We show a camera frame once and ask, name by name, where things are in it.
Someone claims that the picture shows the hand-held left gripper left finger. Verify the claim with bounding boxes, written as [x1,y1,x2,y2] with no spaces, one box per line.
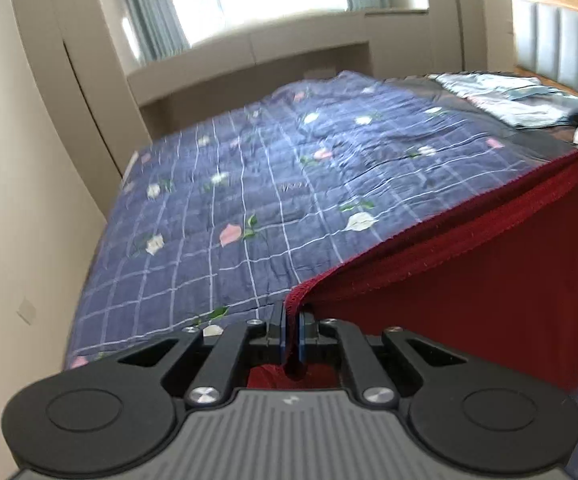
[101,302,288,407]

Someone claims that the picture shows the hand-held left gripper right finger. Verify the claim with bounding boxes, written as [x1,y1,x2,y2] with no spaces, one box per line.
[295,311,470,407]

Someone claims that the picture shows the red long-sleeve sweater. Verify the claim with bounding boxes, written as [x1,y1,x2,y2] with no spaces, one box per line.
[246,146,578,393]

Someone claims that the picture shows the light blue folded clothes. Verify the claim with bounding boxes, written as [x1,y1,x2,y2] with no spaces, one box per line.
[434,72,578,129]

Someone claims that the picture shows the blue plaid floral quilt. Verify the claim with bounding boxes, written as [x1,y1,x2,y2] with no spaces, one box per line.
[66,70,578,480]

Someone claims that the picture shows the beige window seat cabinet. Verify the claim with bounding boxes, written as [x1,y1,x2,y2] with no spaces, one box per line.
[128,7,430,111]

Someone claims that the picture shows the dark grey bed sheet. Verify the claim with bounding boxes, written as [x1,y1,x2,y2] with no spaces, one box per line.
[404,74,578,161]

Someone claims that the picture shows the beige wardrobe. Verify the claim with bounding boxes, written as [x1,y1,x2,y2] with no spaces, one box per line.
[9,0,152,221]
[421,0,488,77]

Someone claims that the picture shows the padded wooden headboard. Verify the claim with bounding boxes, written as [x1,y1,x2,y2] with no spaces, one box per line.
[510,0,578,97]

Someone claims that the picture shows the white wall socket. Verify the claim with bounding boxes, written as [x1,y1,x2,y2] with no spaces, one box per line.
[17,297,38,324]

